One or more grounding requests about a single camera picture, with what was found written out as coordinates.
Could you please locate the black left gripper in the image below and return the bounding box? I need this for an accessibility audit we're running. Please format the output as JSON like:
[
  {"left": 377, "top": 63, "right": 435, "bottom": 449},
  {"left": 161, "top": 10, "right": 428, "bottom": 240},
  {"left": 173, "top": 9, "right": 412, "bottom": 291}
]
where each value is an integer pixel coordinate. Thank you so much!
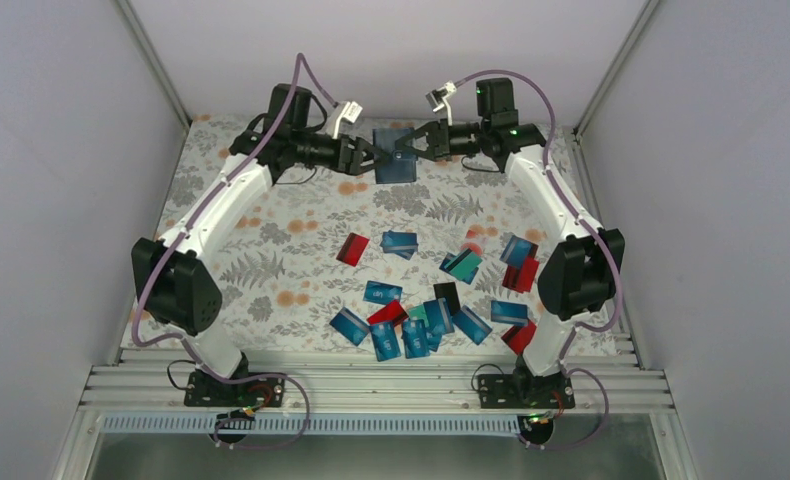
[{"left": 291, "top": 130, "right": 388, "bottom": 176}]

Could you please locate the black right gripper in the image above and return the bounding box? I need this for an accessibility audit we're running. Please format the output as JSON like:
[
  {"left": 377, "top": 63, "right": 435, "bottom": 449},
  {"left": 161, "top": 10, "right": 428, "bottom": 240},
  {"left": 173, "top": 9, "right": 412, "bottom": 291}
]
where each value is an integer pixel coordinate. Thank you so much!
[{"left": 395, "top": 117, "right": 489, "bottom": 162}]

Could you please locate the blue denim card holder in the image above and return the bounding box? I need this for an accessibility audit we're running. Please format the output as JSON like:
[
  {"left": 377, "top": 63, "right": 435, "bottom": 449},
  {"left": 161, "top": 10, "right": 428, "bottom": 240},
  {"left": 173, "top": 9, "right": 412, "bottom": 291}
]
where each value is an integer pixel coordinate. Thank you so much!
[{"left": 373, "top": 127, "right": 417, "bottom": 185}]

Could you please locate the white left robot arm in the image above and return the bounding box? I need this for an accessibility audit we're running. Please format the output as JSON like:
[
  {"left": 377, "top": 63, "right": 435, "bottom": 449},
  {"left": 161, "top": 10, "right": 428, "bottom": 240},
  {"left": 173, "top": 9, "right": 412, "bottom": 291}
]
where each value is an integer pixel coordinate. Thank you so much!
[{"left": 131, "top": 83, "right": 389, "bottom": 405}]

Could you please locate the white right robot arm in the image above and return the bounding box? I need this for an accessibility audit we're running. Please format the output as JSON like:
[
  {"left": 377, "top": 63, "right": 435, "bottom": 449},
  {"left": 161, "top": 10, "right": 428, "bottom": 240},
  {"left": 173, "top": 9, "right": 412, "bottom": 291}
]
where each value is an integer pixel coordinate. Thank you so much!
[{"left": 396, "top": 70, "right": 625, "bottom": 407}]

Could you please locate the red card with black stripe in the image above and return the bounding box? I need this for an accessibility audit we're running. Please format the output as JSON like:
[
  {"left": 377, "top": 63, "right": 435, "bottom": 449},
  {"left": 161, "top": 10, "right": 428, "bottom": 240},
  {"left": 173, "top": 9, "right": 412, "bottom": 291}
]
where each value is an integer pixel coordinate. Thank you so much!
[{"left": 336, "top": 233, "right": 369, "bottom": 267}]

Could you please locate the blue card with silver stripe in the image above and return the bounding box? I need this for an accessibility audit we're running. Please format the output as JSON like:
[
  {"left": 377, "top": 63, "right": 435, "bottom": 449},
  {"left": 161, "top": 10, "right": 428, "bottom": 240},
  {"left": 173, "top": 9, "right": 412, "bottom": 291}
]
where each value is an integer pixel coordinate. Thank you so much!
[{"left": 380, "top": 231, "right": 418, "bottom": 260}]

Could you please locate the teal green card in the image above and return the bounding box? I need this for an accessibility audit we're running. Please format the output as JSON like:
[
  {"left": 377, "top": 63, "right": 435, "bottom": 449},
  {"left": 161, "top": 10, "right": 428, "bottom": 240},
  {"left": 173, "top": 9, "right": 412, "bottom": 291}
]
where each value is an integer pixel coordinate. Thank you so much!
[{"left": 446, "top": 249, "right": 482, "bottom": 281}]

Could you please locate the blue card with logo centre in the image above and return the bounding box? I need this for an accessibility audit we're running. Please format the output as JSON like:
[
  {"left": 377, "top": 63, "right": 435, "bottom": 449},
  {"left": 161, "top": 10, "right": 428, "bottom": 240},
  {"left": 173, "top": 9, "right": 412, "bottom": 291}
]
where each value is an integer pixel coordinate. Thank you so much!
[{"left": 363, "top": 281, "right": 403, "bottom": 305}]

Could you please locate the blue card under teal card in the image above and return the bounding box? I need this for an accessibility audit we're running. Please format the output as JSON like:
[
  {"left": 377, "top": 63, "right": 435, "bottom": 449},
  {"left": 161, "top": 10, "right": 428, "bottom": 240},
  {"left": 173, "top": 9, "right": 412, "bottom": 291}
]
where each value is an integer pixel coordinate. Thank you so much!
[{"left": 440, "top": 248, "right": 483, "bottom": 285}]

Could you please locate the blue card far right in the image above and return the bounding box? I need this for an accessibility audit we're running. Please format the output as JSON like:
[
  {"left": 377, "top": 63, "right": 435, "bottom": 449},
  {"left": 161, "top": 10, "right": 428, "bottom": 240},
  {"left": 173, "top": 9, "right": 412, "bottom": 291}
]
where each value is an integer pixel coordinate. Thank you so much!
[{"left": 500, "top": 235, "right": 538, "bottom": 269}]

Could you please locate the red card centre pile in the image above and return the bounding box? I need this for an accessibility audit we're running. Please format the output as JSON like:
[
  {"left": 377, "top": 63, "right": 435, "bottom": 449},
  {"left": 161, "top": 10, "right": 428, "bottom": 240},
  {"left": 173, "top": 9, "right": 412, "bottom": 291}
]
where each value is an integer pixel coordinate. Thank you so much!
[{"left": 367, "top": 300, "right": 409, "bottom": 328}]

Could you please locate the blue card left front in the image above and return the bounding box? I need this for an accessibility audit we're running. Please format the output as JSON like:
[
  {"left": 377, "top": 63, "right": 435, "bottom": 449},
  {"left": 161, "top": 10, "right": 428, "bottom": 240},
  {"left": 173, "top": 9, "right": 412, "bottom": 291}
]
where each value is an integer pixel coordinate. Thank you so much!
[{"left": 329, "top": 307, "right": 370, "bottom": 346}]

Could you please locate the blue striped card pile centre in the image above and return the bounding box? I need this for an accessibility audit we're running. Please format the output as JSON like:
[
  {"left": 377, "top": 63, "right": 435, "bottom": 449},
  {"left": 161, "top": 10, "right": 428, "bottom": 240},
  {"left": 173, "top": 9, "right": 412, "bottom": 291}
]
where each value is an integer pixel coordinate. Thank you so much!
[{"left": 423, "top": 298, "right": 454, "bottom": 336}]

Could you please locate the blue logo card front right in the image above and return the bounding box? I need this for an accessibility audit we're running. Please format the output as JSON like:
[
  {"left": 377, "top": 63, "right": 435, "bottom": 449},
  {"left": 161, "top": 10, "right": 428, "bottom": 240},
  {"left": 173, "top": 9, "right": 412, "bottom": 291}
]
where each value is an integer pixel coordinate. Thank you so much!
[{"left": 402, "top": 320, "right": 430, "bottom": 359}]

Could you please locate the blue card right of pile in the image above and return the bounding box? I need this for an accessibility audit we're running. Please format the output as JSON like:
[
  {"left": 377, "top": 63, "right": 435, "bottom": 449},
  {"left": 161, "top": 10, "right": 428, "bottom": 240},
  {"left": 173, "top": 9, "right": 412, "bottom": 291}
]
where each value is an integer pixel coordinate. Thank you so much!
[{"left": 452, "top": 305, "right": 492, "bottom": 345}]

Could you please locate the blue card lower right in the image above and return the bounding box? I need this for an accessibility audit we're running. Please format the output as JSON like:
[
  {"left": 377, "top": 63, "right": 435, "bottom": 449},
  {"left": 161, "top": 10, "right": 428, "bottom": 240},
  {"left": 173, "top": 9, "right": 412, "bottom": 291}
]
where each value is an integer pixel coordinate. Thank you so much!
[{"left": 490, "top": 300, "right": 530, "bottom": 326}]

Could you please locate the red card lower right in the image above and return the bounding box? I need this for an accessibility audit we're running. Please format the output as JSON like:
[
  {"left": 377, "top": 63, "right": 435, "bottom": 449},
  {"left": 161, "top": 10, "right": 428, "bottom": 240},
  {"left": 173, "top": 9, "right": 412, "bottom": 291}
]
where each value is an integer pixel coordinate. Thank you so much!
[{"left": 501, "top": 321, "right": 537, "bottom": 355}]

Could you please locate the floral patterned table mat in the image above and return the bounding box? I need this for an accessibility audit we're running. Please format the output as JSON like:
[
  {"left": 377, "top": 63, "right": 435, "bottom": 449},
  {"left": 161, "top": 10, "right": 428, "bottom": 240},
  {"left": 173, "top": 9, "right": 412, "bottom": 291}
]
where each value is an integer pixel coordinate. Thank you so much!
[{"left": 120, "top": 113, "right": 625, "bottom": 359}]

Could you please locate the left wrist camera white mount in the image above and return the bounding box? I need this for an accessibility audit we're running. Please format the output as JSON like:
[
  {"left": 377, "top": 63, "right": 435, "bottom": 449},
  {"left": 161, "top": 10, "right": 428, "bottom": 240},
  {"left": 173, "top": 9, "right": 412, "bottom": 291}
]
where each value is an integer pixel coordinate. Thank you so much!
[{"left": 324, "top": 100, "right": 363, "bottom": 139}]

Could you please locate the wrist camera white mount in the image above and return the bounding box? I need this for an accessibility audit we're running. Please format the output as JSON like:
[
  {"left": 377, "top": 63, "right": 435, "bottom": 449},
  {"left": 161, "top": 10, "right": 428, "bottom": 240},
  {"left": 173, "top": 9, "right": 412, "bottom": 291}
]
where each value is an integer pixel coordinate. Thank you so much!
[
  {"left": 324, "top": 100, "right": 363, "bottom": 139},
  {"left": 425, "top": 81, "right": 457, "bottom": 126}
]

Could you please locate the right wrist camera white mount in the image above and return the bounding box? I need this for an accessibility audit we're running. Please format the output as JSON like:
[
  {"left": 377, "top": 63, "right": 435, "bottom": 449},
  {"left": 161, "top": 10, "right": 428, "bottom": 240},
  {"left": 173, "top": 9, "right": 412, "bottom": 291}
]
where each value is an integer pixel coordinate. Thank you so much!
[{"left": 425, "top": 81, "right": 457, "bottom": 126}]

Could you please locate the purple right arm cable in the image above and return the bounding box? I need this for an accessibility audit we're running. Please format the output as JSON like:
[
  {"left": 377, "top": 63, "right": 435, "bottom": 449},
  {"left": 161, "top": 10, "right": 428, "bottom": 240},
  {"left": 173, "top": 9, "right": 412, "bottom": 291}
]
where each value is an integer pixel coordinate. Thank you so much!
[{"left": 454, "top": 69, "right": 625, "bottom": 452}]

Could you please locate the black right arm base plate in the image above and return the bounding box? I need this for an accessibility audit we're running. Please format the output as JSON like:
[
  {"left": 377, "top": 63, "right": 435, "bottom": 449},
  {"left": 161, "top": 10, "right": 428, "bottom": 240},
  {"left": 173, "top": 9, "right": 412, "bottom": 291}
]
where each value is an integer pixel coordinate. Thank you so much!
[{"left": 475, "top": 373, "right": 576, "bottom": 410}]

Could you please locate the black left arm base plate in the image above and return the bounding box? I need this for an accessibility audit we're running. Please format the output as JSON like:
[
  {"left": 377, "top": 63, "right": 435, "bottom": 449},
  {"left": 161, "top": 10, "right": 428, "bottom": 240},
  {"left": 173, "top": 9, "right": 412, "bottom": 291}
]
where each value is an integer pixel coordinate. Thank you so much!
[{"left": 183, "top": 370, "right": 285, "bottom": 408}]

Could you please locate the aluminium rail frame front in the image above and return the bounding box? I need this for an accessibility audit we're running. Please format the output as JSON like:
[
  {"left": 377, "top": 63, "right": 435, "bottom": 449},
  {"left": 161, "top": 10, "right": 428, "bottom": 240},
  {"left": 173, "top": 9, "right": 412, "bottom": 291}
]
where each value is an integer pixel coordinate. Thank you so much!
[{"left": 79, "top": 349, "right": 675, "bottom": 414}]

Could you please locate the grey slotted cable duct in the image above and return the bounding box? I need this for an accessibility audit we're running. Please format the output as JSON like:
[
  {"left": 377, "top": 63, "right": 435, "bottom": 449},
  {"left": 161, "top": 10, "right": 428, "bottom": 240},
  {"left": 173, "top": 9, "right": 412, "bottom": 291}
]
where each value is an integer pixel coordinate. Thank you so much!
[{"left": 99, "top": 412, "right": 547, "bottom": 437}]

